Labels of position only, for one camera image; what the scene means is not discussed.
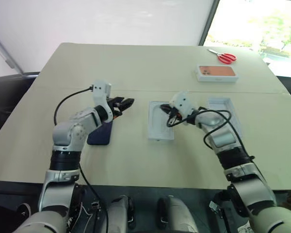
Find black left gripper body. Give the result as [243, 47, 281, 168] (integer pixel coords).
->
[106, 97, 125, 119]

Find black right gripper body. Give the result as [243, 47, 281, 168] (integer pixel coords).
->
[166, 107, 184, 124]

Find white phone box base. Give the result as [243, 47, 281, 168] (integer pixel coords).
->
[147, 100, 176, 142]

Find dark blue phone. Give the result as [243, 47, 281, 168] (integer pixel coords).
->
[86, 120, 114, 147]

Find white phone box lid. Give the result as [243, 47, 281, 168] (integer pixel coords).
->
[206, 97, 242, 137]

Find closed phone box orange print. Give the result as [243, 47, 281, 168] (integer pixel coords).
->
[193, 65, 242, 83]

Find grey metal pole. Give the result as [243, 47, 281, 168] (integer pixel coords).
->
[0, 29, 24, 75]

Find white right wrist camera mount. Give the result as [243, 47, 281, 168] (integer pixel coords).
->
[169, 91, 197, 117]

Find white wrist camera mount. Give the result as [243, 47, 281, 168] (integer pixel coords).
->
[91, 81, 113, 122]
[169, 91, 197, 117]

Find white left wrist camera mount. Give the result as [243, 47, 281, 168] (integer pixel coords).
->
[91, 81, 113, 122]

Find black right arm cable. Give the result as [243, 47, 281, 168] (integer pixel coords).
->
[165, 106, 256, 163]

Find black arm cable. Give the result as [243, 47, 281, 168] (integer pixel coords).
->
[165, 106, 256, 163]
[53, 86, 96, 127]

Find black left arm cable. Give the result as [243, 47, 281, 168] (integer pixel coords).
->
[53, 86, 96, 127]

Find red handled scissors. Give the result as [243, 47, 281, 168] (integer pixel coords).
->
[207, 49, 238, 65]

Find black left body cable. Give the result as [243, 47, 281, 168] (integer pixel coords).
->
[78, 164, 110, 233]

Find dark window frame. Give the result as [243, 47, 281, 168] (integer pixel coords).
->
[198, 0, 221, 47]

